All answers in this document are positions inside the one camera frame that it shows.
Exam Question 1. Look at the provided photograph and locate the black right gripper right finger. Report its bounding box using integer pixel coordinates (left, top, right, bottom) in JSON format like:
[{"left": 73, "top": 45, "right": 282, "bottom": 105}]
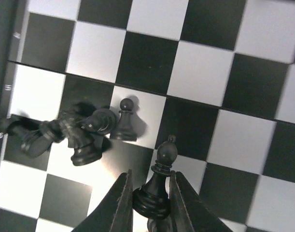
[{"left": 169, "top": 171, "right": 231, "bottom": 232}]

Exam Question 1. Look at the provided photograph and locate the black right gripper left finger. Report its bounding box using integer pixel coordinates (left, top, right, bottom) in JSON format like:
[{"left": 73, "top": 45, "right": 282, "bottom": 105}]
[{"left": 73, "top": 169, "right": 133, "bottom": 232}]

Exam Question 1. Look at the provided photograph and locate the black bishop piece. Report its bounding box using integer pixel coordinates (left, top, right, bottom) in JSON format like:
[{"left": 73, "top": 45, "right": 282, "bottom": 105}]
[{"left": 132, "top": 135, "right": 178, "bottom": 220}]

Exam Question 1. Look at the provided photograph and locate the black pawn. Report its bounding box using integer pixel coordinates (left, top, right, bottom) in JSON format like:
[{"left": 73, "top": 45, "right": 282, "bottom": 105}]
[{"left": 110, "top": 98, "right": 137, "bottom": 142}]

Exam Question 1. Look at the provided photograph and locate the black and white chessboard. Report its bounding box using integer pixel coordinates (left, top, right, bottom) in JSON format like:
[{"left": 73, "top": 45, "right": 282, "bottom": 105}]
[{"left": 0, "top": 0, "right": 295, "bottom": 232}]

